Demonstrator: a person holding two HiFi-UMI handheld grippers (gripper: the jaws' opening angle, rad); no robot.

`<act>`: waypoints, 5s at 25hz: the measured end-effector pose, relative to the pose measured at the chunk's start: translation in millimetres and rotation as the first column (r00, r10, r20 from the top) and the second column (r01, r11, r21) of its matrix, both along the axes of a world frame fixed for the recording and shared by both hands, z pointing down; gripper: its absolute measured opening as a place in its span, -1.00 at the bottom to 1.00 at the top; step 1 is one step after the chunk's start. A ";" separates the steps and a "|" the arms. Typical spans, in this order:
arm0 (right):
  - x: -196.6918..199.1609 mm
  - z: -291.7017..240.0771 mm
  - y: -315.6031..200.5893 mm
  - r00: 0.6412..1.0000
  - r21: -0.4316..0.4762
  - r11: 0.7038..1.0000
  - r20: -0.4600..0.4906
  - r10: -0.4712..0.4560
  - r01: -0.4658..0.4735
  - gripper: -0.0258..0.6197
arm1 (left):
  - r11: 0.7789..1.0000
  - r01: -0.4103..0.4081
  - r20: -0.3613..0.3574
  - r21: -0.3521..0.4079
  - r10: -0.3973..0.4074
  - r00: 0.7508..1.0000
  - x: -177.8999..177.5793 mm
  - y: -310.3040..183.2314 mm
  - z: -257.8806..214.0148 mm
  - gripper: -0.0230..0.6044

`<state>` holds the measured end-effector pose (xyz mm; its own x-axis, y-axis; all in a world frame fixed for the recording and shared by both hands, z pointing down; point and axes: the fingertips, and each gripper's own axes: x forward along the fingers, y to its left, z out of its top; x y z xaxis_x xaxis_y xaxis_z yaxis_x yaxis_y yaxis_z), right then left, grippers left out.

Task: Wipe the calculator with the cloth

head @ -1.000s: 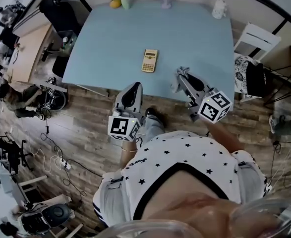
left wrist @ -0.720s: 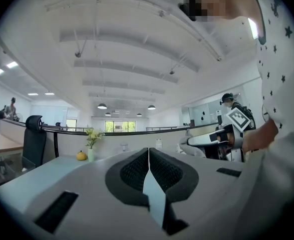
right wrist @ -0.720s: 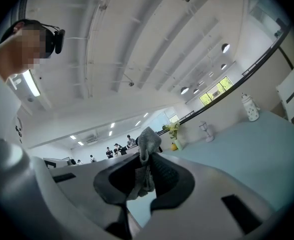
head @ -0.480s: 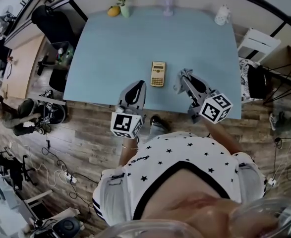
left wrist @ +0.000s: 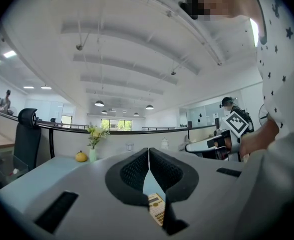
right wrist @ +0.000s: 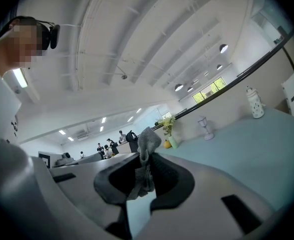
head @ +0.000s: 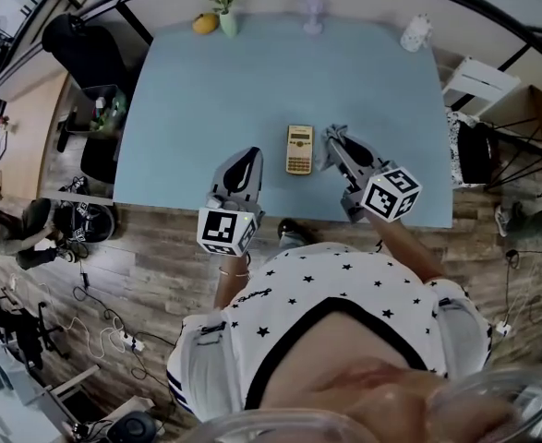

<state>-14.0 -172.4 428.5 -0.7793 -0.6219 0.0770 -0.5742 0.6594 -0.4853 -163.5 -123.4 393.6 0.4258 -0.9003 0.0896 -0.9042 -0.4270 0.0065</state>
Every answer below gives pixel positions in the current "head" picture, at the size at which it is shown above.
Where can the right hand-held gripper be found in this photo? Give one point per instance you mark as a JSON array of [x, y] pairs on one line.
[[390, 194]]

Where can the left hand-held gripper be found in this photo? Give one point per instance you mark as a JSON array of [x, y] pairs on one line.
[[247, 201]]

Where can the grey cloth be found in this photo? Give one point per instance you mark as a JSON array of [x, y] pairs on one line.
[[327, 155]]

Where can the yellow calculator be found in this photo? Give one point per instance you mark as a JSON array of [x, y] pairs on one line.
[[299, 152]]

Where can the person's left forearm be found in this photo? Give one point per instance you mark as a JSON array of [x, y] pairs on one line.
[[231, 286]]

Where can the person's right forearm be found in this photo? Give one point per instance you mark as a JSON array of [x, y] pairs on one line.
[[404, 247]]

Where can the person's dark shoe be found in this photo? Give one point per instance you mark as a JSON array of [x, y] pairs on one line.
[[293, 231]]

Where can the white star print shirt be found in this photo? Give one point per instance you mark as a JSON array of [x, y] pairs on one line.
[[326, 275]]

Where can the white black spotted fabric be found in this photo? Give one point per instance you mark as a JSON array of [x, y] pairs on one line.
[[455, 146]]

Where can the black bag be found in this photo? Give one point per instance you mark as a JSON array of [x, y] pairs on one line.
[[478, 152]]

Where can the white spotted mug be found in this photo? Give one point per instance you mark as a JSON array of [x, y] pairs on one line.
[[416, 32]]

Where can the spare gripper equipment pile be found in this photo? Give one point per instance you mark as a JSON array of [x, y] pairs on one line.
[[86, 219]]

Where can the green vase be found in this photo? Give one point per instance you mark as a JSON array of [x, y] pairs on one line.
[[228, 25]]

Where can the black bin with clutter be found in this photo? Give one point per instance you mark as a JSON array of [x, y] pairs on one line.
[[97, 111]]

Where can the white power strip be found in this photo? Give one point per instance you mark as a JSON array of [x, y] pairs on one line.
[[131, 341]]

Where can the yellow mango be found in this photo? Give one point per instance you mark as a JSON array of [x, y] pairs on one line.
[[204, 23]]

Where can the black office chair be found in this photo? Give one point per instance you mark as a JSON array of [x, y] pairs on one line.
[[83, 56]]

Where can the light wooden desk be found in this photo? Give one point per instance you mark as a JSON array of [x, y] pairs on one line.
[[26, 127]]

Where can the white plug adapter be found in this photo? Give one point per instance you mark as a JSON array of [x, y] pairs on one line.
[[503, 328]]

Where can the black round speaker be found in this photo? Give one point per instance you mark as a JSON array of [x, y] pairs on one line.
[[134, 426]]

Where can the black chair base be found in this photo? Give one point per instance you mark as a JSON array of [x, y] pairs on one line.
[[21, 330]]

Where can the black metal frame legs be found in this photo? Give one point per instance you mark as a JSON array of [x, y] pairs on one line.
[[520, 150]]

